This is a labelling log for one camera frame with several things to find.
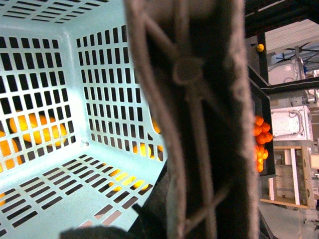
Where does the brown basket handle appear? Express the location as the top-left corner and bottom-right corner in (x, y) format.
(124, 0), (259, 239)

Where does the light blue plastic basket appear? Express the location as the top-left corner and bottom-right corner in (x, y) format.
(0, 0), (167, 239)

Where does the bag of oranges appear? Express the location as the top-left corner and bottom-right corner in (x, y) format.
(253, 115), (273, 173)

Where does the white washing machine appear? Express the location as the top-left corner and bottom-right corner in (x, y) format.
(271, 106), (314, 141)

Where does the black display shelf frame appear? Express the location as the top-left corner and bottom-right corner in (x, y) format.
(244, 0), (319, 177)

